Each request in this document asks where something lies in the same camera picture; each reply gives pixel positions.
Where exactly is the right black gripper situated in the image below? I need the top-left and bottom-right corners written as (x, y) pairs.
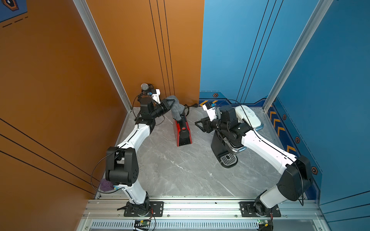
top-left (194, 115), bottom-right (230, 134)

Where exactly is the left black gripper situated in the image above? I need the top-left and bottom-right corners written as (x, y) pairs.
top-left (149, 99), bottom-right (174, 121)

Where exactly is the grey microfibre cloth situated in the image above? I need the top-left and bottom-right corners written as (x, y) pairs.
top-left (166, 95), bottom-right (185, 121)

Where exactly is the red capsule coffee machine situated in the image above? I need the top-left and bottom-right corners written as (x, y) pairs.
top-left (174, 114), bottom-right (192, 147)

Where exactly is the black coffee machine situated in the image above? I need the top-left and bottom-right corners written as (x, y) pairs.
top-left (211, 131), bottom-right (247, 168)

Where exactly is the white coffee machine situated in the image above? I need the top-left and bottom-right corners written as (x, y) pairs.
top-left (235, 105), bottom-right (264, 131)

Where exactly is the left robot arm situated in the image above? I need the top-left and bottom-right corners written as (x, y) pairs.
top-left (105, 96), bottom-right (177, 217)

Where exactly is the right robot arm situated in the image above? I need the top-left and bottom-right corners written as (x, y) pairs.
top-left (195, 103), bottom-right (313, 217)

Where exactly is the microphone on black tripod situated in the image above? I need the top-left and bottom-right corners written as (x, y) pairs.
top-left (135, 83), bottom-right (155, 121)

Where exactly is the purple toy cube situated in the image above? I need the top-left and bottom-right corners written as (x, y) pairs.
top-left (99, 179), bottom-right (114, 192)

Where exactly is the left circuit board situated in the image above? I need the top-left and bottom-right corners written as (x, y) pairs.
top-left (134, 219), bottom-right (151, 231)

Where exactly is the circuit board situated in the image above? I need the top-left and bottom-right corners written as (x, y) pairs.
top-left (257, 220), bottom-right (274, 231)
top-left (134, 219), bottom-right (151, 231)

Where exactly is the right circuit board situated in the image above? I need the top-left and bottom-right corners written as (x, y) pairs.
top-left (257, 220), bottom-right (274, 231)

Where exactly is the red machine black cable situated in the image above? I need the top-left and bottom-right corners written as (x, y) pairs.
top-left (183, 103), bottom-right (200, 116)

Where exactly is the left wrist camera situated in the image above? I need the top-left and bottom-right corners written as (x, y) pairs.
top-left (148, 89), bottom-right (161, 104)

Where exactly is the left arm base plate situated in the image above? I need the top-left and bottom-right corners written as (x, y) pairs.
top-left (124, 201), bottom-right (164, 218)

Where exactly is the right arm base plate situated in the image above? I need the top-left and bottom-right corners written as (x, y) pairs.
top-left (239, 201), bottom-right (281, 218)

